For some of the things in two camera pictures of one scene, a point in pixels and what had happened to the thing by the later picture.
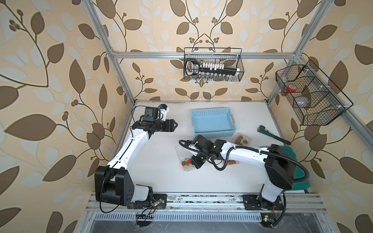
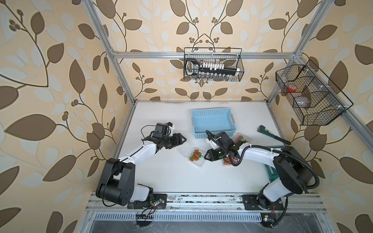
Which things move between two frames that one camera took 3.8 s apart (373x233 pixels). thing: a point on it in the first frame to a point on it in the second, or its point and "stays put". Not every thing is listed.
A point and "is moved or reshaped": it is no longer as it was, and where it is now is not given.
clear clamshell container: x=242 y=139 stays put
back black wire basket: x=212 y=64 stays put
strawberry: x=184 y=163 is moved or reshaped
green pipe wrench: x=262 y=129 stays put
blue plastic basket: x=213 y=122 stays put
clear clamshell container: x=232 y=162 stays put
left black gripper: x=168 y=126 to x=176 y=141
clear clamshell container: x=184 y=157 is moved or reshaped
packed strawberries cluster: x=240 y=140 stays put
